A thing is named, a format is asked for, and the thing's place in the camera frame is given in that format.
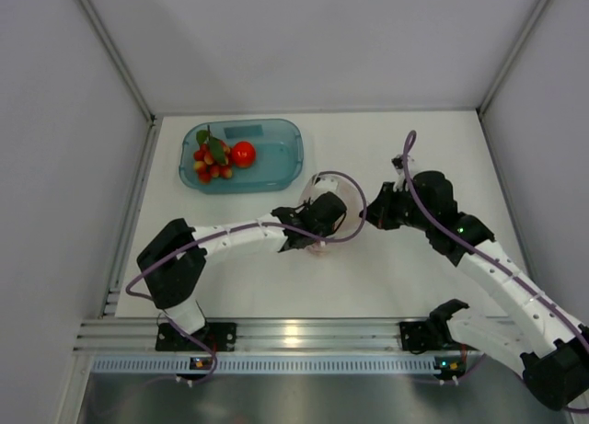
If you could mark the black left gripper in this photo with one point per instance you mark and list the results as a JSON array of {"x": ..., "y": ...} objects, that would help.
[{"x": 329, "y": 231}]

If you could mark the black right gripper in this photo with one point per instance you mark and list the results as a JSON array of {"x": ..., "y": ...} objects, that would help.
[{"x": 380, "y": 211}]

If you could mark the clear zip top bag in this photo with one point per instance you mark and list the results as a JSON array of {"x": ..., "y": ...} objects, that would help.
[{"x": 351, "y": 197}]

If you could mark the red fake tomato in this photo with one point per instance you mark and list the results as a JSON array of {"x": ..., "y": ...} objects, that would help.
[{"x": 243, "y": 154}]

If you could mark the red fake cherry bunch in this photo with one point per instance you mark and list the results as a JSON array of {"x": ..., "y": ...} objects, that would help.
[{"x": 212, "y": 158}]

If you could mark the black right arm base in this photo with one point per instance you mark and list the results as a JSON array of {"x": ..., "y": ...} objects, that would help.
[{"x": 420, "y": 336}]

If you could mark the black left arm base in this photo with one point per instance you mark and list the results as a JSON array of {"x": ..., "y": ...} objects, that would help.
[{"x": 217, "y": 336}]

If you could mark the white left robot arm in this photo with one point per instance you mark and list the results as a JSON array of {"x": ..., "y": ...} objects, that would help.
[{"x": 175, "y": 259}]

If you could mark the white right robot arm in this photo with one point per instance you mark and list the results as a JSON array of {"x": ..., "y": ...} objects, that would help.
[{"x": 550, "y": 350}]

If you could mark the teal plastic bin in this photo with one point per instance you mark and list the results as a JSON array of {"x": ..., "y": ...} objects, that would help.
[{"x": 280, "y": 155}]

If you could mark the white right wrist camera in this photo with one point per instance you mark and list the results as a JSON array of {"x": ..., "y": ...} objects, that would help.
[{"x": 405, "y": 168}]

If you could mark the aluminium mounting rail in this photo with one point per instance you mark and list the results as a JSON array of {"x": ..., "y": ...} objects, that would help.
[{"x": 256, "y": 335}]

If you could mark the aluminium frame post right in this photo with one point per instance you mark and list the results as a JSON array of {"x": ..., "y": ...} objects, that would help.
[{"x": 515, "y": 51}]

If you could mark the aluminium frame post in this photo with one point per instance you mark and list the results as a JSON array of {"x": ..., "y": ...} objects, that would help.
[
  {"x": 114, "y": 55},
  {"x": 515, "y": 51}
]

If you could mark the grey slotted cable duct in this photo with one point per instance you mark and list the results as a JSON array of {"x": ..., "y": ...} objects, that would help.
[{"x": 249, "y": 364}]

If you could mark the aluminium frame post left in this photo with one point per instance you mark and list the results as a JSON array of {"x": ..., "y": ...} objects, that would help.
[{"x": 114, "y": 55}]

